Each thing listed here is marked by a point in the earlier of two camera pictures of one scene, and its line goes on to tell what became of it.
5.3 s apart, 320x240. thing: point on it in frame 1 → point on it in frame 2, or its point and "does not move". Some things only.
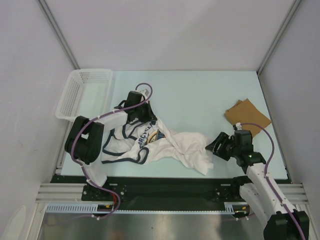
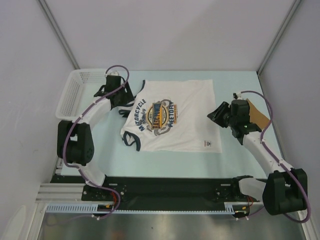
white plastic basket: (88, 93) does not move
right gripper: (222, 138) → (216, 115)
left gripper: (150, 116) → (127, 96)
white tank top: (136, 142) → (174, 116)
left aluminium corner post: (46, 10) does not move
